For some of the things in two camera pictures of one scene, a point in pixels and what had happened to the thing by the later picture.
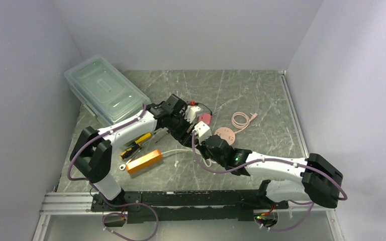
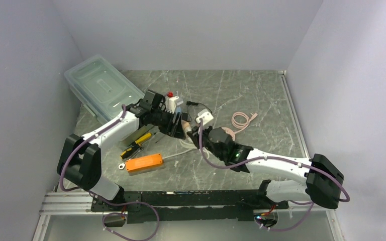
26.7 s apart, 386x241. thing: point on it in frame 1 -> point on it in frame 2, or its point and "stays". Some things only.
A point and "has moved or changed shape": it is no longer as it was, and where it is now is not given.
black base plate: (168, 206) stays
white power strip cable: (177, 149) has moved or changed shape
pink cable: (242, 125) stays
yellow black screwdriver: (129, 150) stays
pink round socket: (226, 134) stays
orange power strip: (143, 161) has moved or changed shape
